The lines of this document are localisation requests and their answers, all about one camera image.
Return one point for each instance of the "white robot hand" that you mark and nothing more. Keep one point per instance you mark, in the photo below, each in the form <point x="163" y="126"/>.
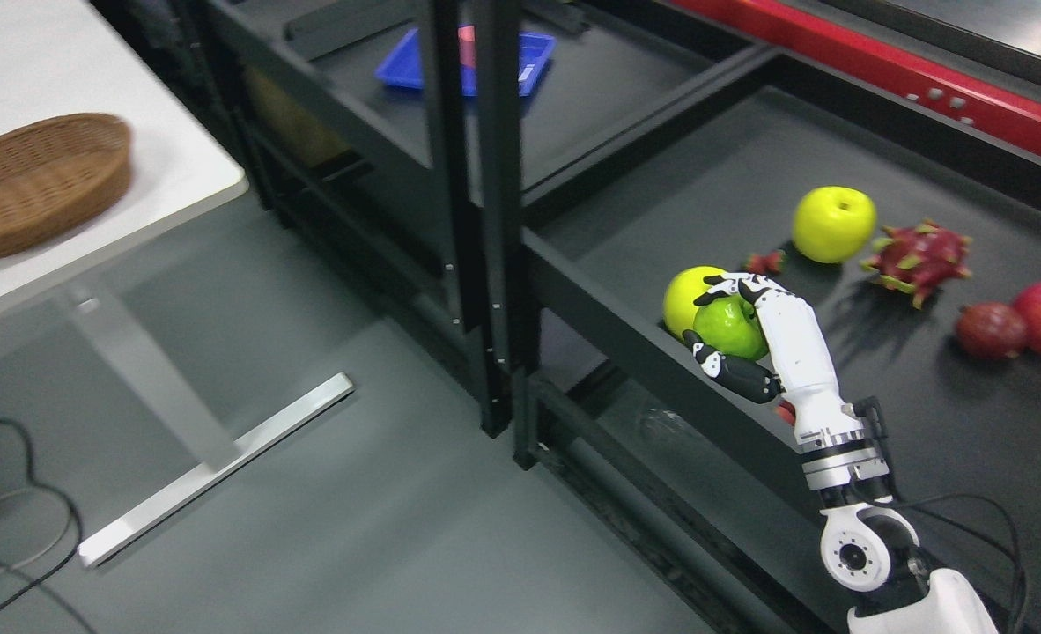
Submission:
<point x="799" y="355"/>

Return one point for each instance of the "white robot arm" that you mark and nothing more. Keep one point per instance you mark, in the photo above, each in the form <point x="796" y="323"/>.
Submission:
<point x="867" y="545"/>

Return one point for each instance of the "yellow green apple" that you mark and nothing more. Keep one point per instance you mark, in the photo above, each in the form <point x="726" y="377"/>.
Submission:
<point x="678" y="305"/>

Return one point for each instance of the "black metal shelf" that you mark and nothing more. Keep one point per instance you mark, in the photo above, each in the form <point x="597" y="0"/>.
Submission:
<point x="660" y="141"/>

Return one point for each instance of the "small red strawberry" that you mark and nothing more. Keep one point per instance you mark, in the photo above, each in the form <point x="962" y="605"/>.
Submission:
<point x="770" y="264"/>

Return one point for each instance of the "pink dragon fruit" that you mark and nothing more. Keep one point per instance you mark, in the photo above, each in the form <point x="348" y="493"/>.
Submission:
<point x="916" y="260"/>

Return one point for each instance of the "dark red pomegranate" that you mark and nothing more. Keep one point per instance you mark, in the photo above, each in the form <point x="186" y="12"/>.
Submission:
<point x="991" y="330"/>

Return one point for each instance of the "red block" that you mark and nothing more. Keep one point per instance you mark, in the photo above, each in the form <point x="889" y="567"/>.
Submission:
<point x="466" y="37"/>

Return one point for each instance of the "brown wicker basket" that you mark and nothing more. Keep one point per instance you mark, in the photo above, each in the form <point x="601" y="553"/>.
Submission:
<point x="57" y="174"/>

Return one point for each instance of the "white table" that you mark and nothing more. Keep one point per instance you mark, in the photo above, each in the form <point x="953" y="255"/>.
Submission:
<point x="62" y="57"/>

